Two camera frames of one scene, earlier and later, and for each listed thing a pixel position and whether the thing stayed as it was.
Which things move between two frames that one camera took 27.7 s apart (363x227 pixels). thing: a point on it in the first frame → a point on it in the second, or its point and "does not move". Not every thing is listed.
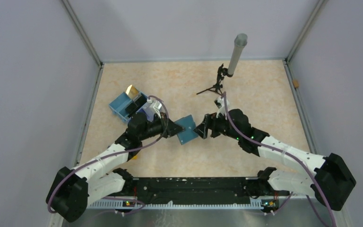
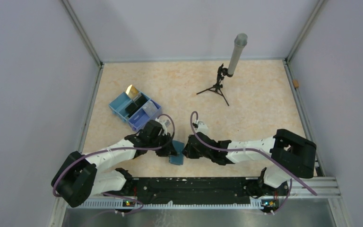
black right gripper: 213,119 → 188,151
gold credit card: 132,92 does not move
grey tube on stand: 240,41 does not move
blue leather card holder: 188,123 → 177,159
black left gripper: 172,129 → 168,150
